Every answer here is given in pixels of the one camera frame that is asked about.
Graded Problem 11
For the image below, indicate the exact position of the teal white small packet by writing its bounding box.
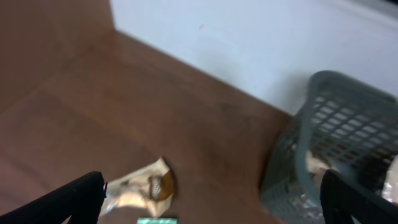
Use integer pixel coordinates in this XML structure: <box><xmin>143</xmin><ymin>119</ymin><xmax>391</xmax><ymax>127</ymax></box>
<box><xmin>137</xmin><ymin>218</ymin><xmax>178</xmax><ymax>224</ymax></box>

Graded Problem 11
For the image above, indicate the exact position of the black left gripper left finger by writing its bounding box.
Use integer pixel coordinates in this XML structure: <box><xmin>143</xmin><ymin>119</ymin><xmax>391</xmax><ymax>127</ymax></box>
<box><xmin>1</xmin><ymin>171</ymin><xmax>107</xmax><ymax>224</ymax></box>

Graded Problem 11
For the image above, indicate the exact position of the grey plastic mesh basket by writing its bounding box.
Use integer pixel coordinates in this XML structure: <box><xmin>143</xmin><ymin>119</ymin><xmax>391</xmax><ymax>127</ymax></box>
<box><xmin>260</xmin><ymin>70</ymin><xmax>397</xmax><ymax>223</ymax></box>

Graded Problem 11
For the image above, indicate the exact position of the brown cardboard panel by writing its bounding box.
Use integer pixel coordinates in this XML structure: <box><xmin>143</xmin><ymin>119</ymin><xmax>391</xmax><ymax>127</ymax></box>
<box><xmin>0</xmin><ymin>0</ymin><xmax>116</xmax><ymax>113</ymax></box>

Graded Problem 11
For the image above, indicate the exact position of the beige brown snack bag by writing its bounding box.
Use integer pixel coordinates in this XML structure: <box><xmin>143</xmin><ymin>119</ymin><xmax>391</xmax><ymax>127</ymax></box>
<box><xmin>99</xmin><ymin>158</ymin><xmax>175</xmax><ymax>218</ymax></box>
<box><xmin>305</xmin><ymin>151</ymin><xmax>338</xmax><ymax>189</ymax></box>

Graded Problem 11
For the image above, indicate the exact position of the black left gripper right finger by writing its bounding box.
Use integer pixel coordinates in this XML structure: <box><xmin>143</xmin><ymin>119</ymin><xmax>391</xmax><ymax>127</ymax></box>
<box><xmin>320</xmin><ymin>169</ymin><xmax>397</xmax><ymax>224</ymax></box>

